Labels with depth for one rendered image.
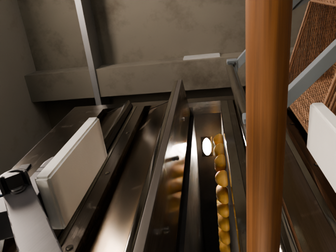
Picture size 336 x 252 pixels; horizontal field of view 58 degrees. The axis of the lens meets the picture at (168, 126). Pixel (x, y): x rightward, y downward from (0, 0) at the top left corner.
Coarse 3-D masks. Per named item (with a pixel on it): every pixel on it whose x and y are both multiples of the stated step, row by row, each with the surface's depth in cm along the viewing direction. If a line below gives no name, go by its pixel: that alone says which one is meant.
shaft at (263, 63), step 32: (256, 0) 19; (288, 0) 19; (256, 32) 20; (288, 32) 20; (256, 64) 21; (288, 64) 21; (256, 96) 22; (256, 128) 23; (256, 160) 24; (256, 192) 25; (256, 224) 26
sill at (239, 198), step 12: (228, 108) 164; (228, 120) 150; (228, 132) 138; (228, 144) 128; (228, 156) 120; (228, 168) 118; (240, 180) 105; (240, 192) 99; (240, 204) 94; (240, 216) 89; (240, 228) 85; (240, 240) 81
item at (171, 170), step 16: (176, 96) 146; (176, 112) 133; (176, 128) 126; (176, 144) 119; (160, 160) 94; (176, 160) 113; (160, 176) 87; (176, 176) 107; (160, 192) 83; (176, 192) 102; (144, 208) 75; (160, 208) 80; (176, 208) 98; (144, 224) 70; (160, 224) 78; (176, 224) 94; (144, 240) 65; (160, 240) 75
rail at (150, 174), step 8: (176, 80) 172; (168, 104) 139; (168, 112) 130; (160, 128) 117; (160, 136) 110; (160, 144) 105; (152, 160) 96; (152, 168) 91; (144, 184) 85; (144, 192) 81; (144, 200) 78; (136, 216) 73; (136, 224) 70; (136, 232) 68; (128, 240) 66; (128, 248) 64
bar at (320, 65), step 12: (300, 0) 94; (228, 60) 103; (240, 60) 103; (324, 60) 54; (228, 72) 95; (312, 72) 55; (240, 84) 82; (300, 84) 56; (240, 96) 73; (288, 96) 57; (240, 108) 67; (240, 120) 63; (288, 216) 36; (288, 228) 34; (288, 240) 32
